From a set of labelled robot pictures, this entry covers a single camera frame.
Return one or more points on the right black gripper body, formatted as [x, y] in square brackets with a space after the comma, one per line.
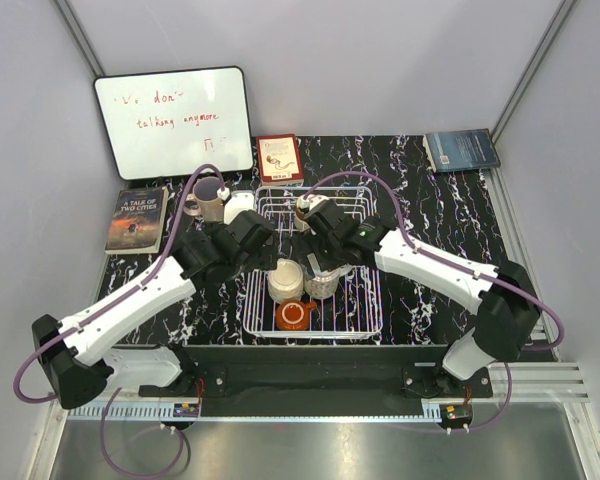
[328, 249]

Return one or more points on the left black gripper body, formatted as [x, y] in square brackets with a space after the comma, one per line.
[241, 264]

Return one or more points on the floral patterned mug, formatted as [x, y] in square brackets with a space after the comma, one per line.
[324, 284]

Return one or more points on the cream ribbed cup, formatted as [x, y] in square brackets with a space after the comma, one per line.
[285, 281]

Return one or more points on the brown and cream cup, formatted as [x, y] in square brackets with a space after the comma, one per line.
[302, 208]

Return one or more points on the pink glossy mug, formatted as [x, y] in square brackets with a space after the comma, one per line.
[207, 200]

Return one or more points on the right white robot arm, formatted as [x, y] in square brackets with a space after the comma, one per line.
[501, 298]

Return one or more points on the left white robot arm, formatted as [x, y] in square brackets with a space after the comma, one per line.
[80, 354]

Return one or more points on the orange small cup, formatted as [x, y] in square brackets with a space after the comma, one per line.
[294, 315]

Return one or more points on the red and white book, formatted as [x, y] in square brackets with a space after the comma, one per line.
[279, 160]

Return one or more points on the Tale of Two Cities book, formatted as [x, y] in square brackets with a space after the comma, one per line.
[137, 222]

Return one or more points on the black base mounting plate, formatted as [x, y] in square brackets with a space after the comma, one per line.
[323, 375]

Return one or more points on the white dry-erase board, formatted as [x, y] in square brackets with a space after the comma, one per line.
[168, 124]

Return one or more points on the blue book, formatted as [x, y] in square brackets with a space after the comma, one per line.
[464, 150]

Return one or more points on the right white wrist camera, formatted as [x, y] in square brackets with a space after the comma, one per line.
[316, 199]

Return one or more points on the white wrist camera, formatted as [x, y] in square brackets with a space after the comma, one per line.
[239, 201]
[316, 199]

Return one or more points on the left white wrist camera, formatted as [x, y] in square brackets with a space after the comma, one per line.
[239, 201]

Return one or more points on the white wire dish rack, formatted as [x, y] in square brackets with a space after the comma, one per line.
[352, 312]

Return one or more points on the white slotted cable duct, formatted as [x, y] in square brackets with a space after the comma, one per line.
[214, 410]

